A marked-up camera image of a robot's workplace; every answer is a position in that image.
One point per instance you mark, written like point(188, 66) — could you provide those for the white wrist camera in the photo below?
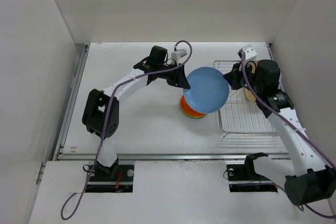
point(248, 53)
point(178, 54)

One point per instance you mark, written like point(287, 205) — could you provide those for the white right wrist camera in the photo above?
point(248, 53)

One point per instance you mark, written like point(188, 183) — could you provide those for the aluminium table rail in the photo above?
point(66, 113)

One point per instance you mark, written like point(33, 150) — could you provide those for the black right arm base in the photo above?
point(243, 178)

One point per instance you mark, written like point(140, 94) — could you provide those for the orange plate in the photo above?
point(184, 105)

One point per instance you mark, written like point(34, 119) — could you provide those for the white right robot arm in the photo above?
point(313, 175)

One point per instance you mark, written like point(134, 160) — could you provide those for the purple plate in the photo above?
point(280, 82)

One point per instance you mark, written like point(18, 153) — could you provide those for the chrome wire dish rack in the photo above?
point(240, 117)

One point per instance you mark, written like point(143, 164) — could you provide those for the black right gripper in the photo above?
point(232, 77)

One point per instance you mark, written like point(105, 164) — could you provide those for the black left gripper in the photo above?
point(179, 80)

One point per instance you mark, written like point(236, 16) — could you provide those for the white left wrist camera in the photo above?
point(178, 54)

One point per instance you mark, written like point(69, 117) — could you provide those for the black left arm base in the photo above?
point(115, 179)

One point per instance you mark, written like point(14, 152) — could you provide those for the green plate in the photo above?
point(196, 116)
point(191, 112)

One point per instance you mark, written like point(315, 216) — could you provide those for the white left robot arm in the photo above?
point(101, 113)

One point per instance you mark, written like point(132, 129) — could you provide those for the blue plate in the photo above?
point(208, 91)

